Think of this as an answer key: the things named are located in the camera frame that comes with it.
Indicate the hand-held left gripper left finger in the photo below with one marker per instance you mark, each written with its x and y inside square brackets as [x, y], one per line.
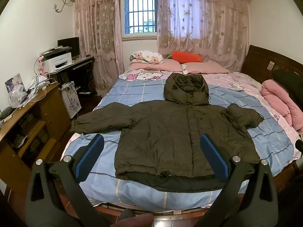
[91, 156]

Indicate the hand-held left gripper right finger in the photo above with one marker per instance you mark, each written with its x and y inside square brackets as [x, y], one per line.
[214, 157]

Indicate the dark olive hooded puffer jacket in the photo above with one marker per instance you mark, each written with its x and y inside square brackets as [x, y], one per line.
[165, 134]

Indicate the small white floral cabinet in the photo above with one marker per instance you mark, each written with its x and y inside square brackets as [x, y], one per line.
[72, 101]

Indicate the wooden cabinet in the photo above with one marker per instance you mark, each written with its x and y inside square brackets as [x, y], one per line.
[49, 106]

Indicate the white power strip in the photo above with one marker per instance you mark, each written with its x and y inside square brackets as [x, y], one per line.
[67, 85]

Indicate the pink cartoon print sheet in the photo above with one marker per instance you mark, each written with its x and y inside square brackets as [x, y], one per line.
[220, 80]

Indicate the blue checked bedsheet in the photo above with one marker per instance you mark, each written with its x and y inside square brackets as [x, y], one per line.
[142, 94]

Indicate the folded pink quilt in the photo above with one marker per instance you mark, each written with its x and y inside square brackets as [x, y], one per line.
[279, 97]

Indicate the pink pillow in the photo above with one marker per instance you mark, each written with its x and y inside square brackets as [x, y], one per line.
[206, 67]
[156, 65]

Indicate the pile of white papers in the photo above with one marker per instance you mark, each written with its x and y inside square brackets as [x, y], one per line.
[39, 80]

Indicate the black computer desk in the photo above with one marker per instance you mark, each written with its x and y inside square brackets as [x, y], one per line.
[82, 63]

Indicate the clear plastic bag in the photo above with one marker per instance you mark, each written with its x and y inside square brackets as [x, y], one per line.
[16, 97]

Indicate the white printer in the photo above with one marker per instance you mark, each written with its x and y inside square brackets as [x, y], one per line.
[59, 62]

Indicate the pink desk lamp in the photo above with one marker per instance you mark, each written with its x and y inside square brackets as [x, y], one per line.
[42, 66]

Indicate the orange carrot plush toy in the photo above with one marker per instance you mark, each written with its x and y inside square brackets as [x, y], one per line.
[187, 56]

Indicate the wooden bed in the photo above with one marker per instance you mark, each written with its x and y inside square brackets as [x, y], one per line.
[258, 61]

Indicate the framed picture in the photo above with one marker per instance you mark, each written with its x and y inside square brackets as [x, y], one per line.
[14, 81]

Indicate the black computer monitor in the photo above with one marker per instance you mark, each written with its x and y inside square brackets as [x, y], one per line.
[69, 46]

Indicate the floral print pillow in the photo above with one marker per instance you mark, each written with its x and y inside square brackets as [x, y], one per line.
[146, 56]

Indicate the pink floral lace curtain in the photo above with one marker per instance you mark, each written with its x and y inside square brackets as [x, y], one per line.
[97, 33]
[203, 23]

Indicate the barred window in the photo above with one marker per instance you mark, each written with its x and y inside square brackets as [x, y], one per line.
[139, 7]

